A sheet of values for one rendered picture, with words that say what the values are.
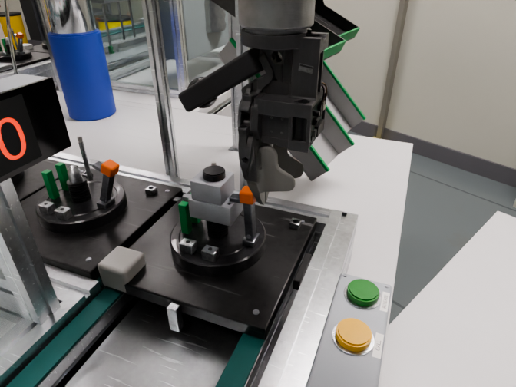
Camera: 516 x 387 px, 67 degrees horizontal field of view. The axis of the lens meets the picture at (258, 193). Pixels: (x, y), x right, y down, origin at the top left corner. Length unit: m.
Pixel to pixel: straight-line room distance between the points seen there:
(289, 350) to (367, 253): 0.34
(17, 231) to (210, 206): 0.22
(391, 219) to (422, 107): 2.38
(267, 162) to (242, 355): 0.22
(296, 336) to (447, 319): 0.29
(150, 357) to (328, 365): 0.22
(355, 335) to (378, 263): 0.29
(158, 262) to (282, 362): 0.22
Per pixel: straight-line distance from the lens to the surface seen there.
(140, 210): 0.68
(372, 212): 0.88
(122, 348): 0.55
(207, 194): 0.51
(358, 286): 0.53
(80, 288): 0.58
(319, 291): 0.53
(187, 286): 0.53
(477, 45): 3.00
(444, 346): 0.65
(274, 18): 0.39
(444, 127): 3.17
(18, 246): 0.49
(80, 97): 1.41
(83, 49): 1.37
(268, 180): 0.46
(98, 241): 0.63
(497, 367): 0.66
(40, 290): 0.54
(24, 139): 0.41
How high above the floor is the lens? 1.34
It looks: 32 degrees down
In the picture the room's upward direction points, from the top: straight up
